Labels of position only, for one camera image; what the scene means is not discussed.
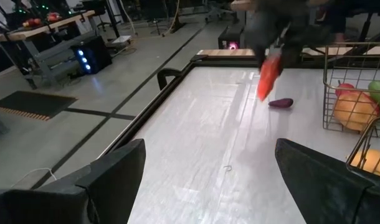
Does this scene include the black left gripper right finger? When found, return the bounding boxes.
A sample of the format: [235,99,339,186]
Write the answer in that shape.
[275,138,380,224]

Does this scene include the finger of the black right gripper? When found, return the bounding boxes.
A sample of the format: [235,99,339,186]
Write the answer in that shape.
[255,46,267,71]
[278,46,300,75]

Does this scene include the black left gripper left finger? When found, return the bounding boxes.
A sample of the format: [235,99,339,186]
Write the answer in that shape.
[0,138,146,224]

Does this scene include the orange carrot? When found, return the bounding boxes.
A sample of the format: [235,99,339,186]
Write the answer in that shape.
[257,54,283,103]

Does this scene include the small purple eggplant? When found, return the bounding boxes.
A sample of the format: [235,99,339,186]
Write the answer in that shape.
[267,98,294,109]

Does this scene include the metal wire basket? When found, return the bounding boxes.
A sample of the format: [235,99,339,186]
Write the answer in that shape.
[345,116,380,187]
[322,42,380,132]

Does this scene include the orange fruit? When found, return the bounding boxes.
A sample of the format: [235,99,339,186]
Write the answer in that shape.
[333,91,379,131]

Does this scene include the computer tower pink light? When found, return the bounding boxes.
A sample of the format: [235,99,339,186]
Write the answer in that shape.
[217,24,246,50]

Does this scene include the office chair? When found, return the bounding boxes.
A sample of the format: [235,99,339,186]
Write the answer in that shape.
[204,0,236,24]

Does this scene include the black mat orange edge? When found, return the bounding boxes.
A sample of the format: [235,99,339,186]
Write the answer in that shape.
[0,91,78,121]

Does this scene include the computer tower blue lights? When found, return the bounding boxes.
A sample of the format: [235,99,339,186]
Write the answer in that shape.
[70,35,113,76]

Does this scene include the wooden workbench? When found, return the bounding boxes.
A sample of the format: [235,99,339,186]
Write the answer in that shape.
[0,10,96,90]

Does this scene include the white floor cable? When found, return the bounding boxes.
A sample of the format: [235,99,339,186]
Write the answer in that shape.
[11,167,57,188]

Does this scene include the black metal table frame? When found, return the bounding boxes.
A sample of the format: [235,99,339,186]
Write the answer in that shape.
[98,54,380,159]

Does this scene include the black frame handle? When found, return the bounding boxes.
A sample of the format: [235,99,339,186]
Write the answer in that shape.
[156,67,182,91]

